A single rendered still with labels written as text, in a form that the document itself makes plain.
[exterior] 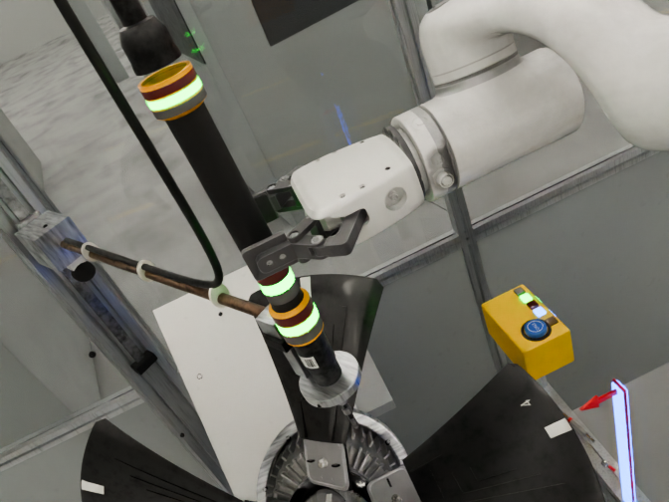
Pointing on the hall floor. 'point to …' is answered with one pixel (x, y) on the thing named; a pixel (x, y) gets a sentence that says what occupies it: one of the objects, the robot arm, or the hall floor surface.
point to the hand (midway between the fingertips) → (253, 236)
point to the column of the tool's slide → (172, 391)
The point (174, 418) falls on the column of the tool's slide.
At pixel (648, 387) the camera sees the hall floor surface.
